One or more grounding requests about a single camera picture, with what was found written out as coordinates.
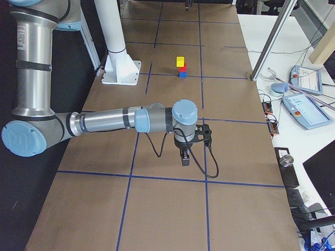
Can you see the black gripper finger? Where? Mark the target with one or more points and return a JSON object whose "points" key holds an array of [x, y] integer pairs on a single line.
{"points": [[187, 5]]}

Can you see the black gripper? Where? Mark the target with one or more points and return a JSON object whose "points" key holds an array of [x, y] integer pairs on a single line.
{"points": [[181, 145]]}

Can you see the yellow wooden cube block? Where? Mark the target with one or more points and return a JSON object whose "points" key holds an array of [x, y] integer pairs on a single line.
{"points": [[180, 61]]}

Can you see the red wooden cube block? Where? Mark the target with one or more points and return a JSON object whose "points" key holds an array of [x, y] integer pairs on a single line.
{"points": [[183, 68]]}

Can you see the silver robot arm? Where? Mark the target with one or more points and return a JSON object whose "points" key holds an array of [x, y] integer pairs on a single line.
{"points": [[72, 77]]}

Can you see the black orange connector board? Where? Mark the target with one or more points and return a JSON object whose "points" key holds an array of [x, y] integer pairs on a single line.
{"points": [[267, 107], [273, 127]]}

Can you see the silver metal cylinder weight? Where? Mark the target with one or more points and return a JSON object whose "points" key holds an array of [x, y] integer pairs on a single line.
{"points": [[286, 160]]}

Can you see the lower teach pendant tablet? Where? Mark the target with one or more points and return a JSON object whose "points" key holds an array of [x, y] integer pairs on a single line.
{"points": [[306, 111]]}

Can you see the teach pendant tablet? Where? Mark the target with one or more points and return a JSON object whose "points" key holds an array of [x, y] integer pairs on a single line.
{"points": [[306, 79], [306, 111]]}

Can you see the black monitor corner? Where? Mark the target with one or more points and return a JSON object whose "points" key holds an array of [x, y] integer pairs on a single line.
{"points": [[320, 170]]}

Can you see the upper teach pendant tablet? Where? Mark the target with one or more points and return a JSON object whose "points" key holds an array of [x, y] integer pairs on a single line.
{"points": [[306, 79]]}

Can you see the white pedestal column base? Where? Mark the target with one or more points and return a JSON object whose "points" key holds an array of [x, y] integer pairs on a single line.
{"points": [[120, 68]]}

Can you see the aluminium frame post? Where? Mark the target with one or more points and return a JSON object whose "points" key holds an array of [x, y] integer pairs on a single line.
{"points": [[280, 21]]}

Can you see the black flat bracket plate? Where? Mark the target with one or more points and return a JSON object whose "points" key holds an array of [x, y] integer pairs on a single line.
{"points": [[287, 171]]}

